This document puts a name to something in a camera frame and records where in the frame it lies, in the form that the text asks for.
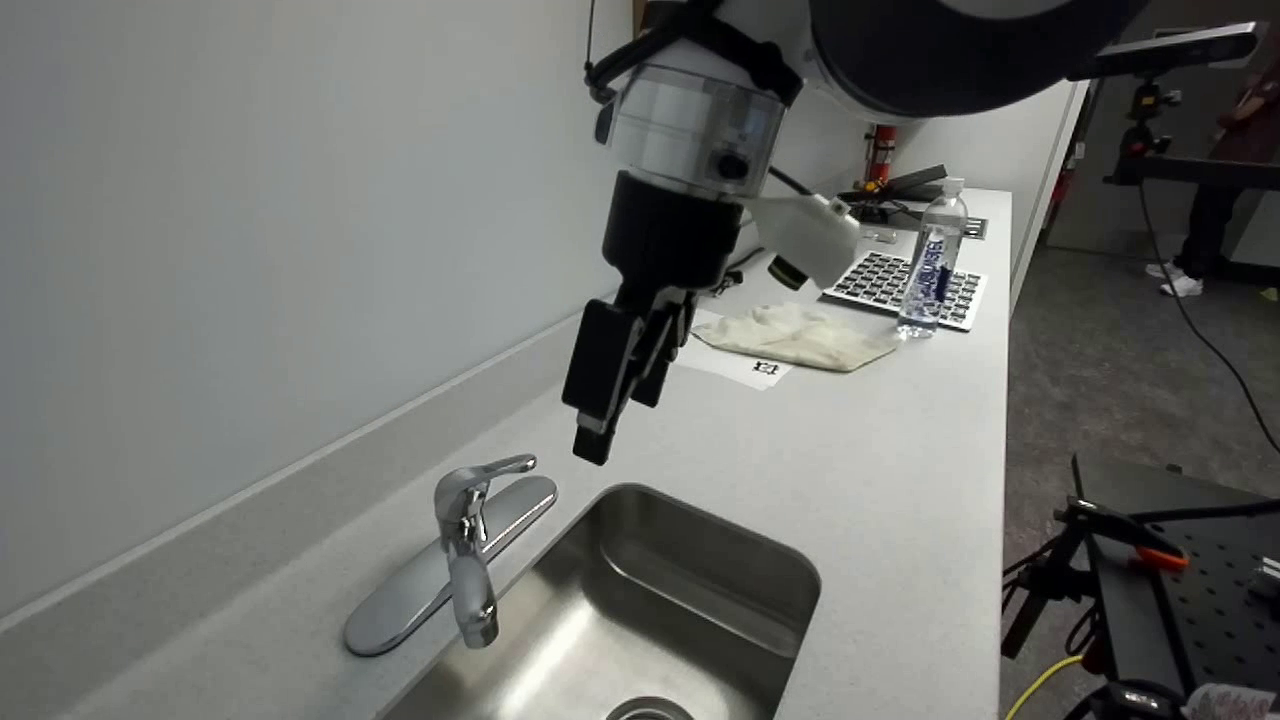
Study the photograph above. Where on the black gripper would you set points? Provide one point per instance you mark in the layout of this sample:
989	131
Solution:
656	242

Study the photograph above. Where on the chrome sink faucet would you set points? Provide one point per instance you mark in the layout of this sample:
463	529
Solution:
479	512

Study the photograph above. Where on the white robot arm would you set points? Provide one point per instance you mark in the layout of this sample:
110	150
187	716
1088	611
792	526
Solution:
692	104

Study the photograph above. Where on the white paper sheet with markers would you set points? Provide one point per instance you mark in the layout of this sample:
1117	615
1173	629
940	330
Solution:
728	365

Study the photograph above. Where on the white crumpled cloth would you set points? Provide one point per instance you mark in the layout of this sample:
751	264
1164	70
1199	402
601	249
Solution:
792	334

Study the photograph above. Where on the black white checkerboard calibration board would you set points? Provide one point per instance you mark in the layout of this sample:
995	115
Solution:
881	287

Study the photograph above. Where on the stainless steel sink basin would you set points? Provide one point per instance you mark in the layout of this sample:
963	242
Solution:
638	611

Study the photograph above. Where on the clear plastic water bottle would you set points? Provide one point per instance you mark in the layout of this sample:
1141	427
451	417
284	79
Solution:
928	280

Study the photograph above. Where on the pile of dark tools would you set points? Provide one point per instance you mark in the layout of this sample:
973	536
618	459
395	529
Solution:
919	199

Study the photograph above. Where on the red black clamp stand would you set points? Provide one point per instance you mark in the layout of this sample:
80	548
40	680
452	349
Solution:
878	158

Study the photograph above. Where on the white sneakers of person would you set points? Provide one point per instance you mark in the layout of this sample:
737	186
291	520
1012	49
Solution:
1173	280

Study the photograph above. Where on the black robot cart table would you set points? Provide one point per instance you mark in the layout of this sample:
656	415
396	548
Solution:
1179	584

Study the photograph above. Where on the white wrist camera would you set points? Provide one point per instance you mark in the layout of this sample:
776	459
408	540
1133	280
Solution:
810	237

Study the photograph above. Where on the black camera on tripod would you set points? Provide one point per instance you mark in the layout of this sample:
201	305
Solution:
1141	146

